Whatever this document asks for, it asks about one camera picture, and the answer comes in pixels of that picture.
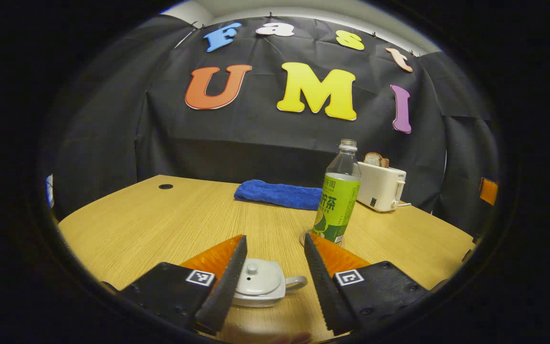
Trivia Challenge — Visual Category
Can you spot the white teacup lid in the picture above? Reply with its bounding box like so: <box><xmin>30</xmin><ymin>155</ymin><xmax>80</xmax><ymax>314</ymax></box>
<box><xmin>235</xmin><ymin>258</ymin><xmax>286</xmax><ymax>297</ymax></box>

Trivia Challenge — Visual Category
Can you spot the clear water bottle green label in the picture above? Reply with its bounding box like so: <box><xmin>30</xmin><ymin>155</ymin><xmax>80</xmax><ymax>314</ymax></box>
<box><xmin>312</xmin><ymin>139</ymin><xmax>362</xmax><ymax>245</ymax></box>

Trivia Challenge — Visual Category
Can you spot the white ceramic teacup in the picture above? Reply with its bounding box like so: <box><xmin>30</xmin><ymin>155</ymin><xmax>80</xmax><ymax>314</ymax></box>
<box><xmin>231</xmin><ymin>276</ymin><xmax>308</xmax><ymax>308</ymax></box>

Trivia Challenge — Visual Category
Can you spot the blue towel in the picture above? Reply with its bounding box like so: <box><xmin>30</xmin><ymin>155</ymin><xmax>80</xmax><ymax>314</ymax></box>
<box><xmin>234</xmin><ymin>180</ymin><xmax>323</xmax><ymax>211</ymax></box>

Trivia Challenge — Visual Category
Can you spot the black backdrop cloth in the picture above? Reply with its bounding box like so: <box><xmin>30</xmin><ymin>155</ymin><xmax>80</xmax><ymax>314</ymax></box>
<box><xmin>48</xmin><ymin>14</ymin><xmax>500</xmax><ymax>235</ymax></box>

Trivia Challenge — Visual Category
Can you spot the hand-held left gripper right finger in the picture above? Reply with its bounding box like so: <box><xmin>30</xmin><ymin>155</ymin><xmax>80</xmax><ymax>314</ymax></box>
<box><xmin>304</xmin><ymin>233</ymin><xmax>431</xmax><ymax>336</ymax></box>

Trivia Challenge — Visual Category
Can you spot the white toaster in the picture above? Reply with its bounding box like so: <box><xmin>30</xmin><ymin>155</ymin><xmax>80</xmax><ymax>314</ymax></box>
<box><xmin>356</xmin><ymin>161</ymin><xmax>407</xmax><ymax>213</ymax></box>

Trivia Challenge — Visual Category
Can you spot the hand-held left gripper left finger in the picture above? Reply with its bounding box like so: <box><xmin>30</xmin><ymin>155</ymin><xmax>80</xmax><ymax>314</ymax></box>
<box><xmin>117</xmin><ymin>234</ymin><xmax>248</xmax><ymax>335</ymax></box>

